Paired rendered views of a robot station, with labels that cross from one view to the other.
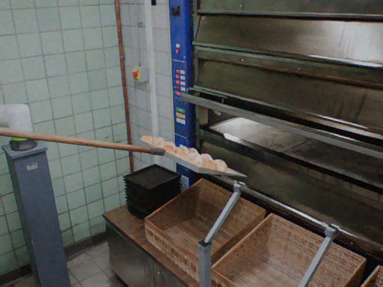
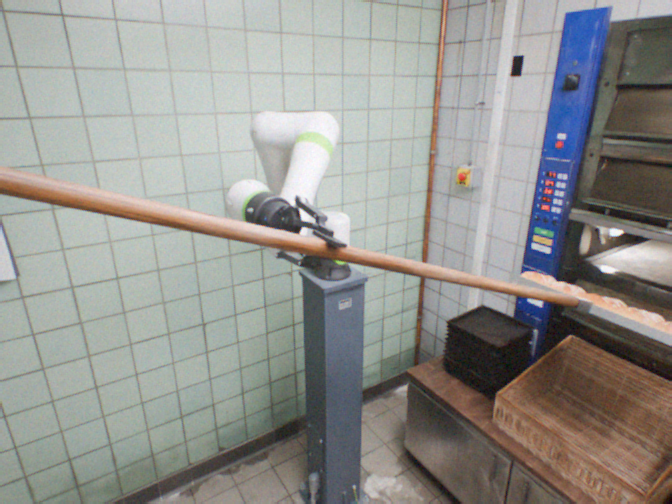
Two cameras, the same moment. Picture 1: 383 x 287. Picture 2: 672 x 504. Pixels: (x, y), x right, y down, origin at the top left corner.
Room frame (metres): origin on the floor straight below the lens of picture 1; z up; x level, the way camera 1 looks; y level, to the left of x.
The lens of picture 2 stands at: (0.55, 0.78, 1.89)
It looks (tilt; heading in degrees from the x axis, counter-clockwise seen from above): 21 degrees down; 6
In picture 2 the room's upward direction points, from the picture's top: straight up
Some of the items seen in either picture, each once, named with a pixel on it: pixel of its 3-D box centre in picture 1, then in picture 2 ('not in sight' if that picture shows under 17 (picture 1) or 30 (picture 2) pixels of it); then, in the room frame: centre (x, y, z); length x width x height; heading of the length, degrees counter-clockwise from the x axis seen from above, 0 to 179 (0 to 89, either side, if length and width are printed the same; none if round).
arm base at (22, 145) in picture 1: (20, 139); (325, 261); (2.14, 0.99, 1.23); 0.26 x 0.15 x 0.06; 38
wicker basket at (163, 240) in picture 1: (203, 225); (597, 415); (1.96, -0.06, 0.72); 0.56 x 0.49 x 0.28; 38
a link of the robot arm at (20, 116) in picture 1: (16, 120); (329, 236); (2.09, 0.97, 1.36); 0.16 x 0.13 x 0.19; 84
